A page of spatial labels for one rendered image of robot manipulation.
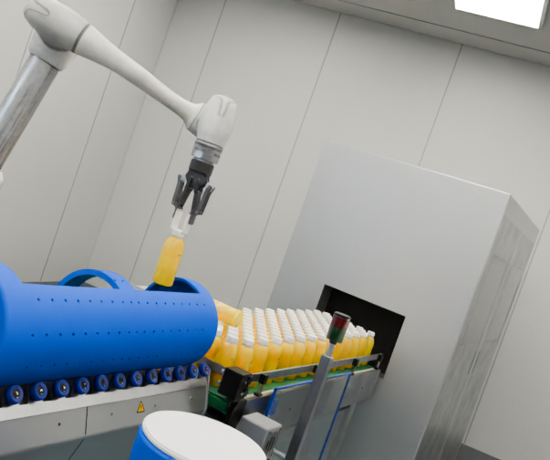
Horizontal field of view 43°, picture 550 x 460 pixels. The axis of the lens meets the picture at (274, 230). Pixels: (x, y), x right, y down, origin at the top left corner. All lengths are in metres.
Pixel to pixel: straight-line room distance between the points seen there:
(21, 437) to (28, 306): 0.32
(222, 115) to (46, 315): 0.87
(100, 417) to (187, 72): 5.45
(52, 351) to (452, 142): 5.08
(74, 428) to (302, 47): 5.34
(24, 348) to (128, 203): 5.59
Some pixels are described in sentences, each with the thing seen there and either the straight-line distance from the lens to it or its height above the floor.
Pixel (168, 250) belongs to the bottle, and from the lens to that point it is 2.20.
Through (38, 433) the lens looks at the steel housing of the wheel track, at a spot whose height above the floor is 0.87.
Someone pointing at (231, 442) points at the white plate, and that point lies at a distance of 1.60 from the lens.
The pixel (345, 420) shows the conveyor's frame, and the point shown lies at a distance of 3.71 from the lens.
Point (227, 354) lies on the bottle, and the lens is 2.42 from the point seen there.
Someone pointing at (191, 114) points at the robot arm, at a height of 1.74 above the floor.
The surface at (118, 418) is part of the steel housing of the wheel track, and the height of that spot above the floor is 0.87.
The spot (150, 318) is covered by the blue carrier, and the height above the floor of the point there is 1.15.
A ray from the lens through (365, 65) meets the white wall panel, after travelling 6.59.
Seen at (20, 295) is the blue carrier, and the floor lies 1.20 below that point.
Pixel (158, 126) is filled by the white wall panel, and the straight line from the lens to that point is 7.10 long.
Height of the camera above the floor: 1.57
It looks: 2 degrees down
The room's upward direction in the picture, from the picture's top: 19 degrees clockwise
